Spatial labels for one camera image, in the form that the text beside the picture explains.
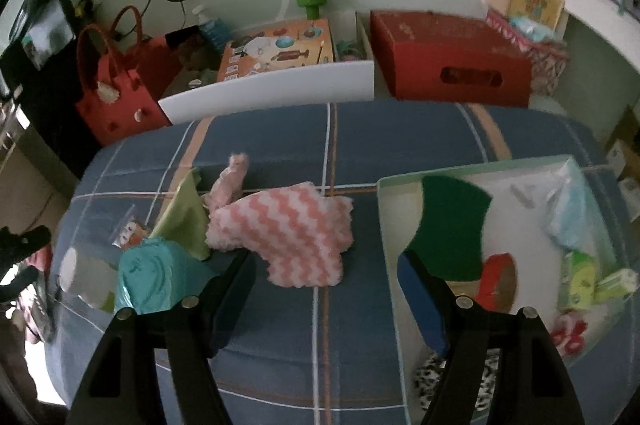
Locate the green yellow sponge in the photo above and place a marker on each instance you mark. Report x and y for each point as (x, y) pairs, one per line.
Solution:
(450, 225)

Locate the patterned fabric basket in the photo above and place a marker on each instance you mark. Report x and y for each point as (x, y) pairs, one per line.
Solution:
(547, 60)

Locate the teal white box tray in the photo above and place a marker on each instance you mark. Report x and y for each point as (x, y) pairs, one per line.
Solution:
(530, 225)

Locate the blue face mask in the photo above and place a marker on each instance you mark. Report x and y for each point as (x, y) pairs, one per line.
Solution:
(567, 210)

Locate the red white small plush toy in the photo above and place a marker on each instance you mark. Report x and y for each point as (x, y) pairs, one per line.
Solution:
(567, 337)

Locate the light green cloth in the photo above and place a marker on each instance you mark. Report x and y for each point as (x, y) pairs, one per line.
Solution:
(182, 220)

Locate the teal soft cloth bundle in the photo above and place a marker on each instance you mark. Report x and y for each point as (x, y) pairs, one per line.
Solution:
(150, 275)

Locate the plaid blue blanket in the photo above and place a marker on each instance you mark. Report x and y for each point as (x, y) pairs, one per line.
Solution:
(310, 380)

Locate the green tissue packet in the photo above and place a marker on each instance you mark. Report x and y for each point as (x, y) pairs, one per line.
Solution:
(577, 280)
(617, 285)

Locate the red tape roll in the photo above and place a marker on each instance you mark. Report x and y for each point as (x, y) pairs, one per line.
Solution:
(497, 277)

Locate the leopard print scrunchie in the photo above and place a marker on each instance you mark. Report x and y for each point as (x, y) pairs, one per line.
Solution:
(430, 380)

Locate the red cardboard box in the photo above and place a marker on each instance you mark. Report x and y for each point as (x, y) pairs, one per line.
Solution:
(450, 60)

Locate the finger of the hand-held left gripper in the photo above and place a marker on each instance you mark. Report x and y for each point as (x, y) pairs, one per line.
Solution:
(17, 282)
(25, 240)

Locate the orange puzzle board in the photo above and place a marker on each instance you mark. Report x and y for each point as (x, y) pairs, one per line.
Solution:
(275, 52)

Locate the green plastic dumbbell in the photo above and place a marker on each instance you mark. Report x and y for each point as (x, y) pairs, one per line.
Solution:
(311, 2)

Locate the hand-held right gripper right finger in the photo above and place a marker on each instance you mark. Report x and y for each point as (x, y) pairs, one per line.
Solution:
(422, 305)

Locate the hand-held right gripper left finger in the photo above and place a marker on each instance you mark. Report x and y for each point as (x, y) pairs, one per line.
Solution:
(230, 315)

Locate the black cabinet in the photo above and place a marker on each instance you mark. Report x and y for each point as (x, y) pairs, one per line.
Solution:
(45, 125)

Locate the pink white striped fluffy cloth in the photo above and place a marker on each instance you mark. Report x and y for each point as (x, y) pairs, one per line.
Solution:
(290, 225)

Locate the white pill bottle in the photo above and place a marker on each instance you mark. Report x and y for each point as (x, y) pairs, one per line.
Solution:
(85, 275)

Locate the clear bottle with teal cover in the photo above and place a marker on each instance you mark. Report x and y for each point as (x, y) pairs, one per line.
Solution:
(212, 30)

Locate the red felt handbag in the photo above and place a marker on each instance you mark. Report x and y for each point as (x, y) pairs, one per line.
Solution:
(120, 105)

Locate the small clear zip bag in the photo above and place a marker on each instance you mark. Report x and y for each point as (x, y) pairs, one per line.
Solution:
(127, 227)

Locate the white bed board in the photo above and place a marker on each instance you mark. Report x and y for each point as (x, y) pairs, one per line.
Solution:
(280, 92)

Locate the black monitor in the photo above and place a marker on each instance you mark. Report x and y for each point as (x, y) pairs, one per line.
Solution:
(45, 30)

